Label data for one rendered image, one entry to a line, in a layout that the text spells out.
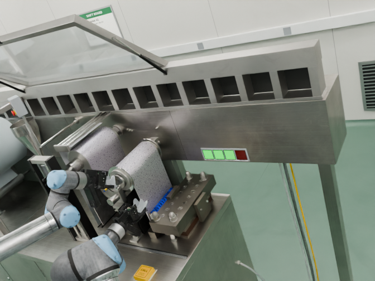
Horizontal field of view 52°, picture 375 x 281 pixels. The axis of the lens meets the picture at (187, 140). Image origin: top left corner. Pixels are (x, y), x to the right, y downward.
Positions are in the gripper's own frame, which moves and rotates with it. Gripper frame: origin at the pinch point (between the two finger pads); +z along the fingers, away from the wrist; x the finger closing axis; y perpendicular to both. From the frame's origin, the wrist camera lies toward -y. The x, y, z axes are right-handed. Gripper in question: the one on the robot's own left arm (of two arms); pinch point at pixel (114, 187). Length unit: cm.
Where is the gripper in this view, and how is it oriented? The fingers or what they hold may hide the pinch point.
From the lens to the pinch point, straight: 183.9
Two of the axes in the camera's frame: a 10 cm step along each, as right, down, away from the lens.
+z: 5.6, 1.3, 8.2
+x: -8.3, 0.1, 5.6
